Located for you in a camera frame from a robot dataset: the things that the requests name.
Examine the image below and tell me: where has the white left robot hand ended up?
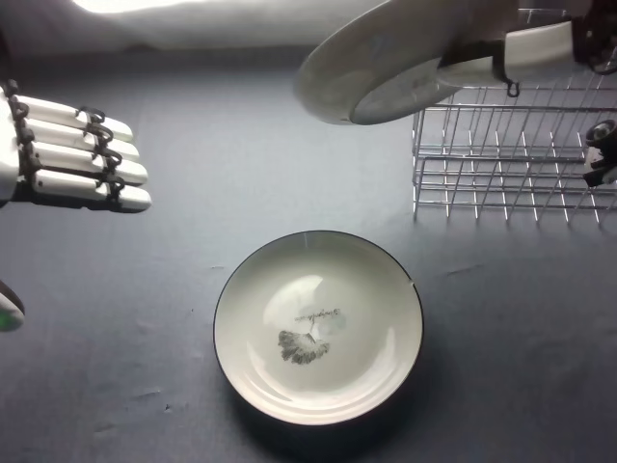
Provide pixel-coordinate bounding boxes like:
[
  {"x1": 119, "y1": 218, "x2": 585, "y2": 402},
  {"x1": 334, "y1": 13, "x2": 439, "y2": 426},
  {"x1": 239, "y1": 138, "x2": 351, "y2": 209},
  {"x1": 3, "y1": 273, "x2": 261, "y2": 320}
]
[{"x1": 0, "y1": 79, "x2": 153, "y2": 334}]

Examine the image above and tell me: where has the metal wire dish rack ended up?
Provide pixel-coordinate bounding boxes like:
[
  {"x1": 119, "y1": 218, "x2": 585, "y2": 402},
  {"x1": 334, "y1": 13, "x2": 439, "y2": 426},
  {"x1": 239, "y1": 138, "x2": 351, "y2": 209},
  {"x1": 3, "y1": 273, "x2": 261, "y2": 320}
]
[{"x1": 412, "y1": 7, "x2": 617, "y2": 226}]

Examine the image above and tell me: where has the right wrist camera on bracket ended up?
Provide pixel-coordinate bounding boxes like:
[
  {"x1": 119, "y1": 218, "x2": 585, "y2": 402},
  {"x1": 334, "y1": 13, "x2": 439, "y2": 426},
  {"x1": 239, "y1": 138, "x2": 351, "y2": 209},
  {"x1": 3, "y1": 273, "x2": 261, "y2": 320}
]
[{"x1": 581, "y1": 119, "x2": 617, "y2": 188}]

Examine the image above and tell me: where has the white plate with leaf print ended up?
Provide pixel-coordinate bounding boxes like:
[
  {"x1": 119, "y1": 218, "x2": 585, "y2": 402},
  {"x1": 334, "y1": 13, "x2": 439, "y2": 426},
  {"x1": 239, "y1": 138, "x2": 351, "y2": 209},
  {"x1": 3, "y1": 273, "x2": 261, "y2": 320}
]
[
  {"x1": 293, "y1": 0, "x2": 507, "y2": 127},
  {"x1": 212, "y1": 230, "x2": 425, "y2": 428}
]

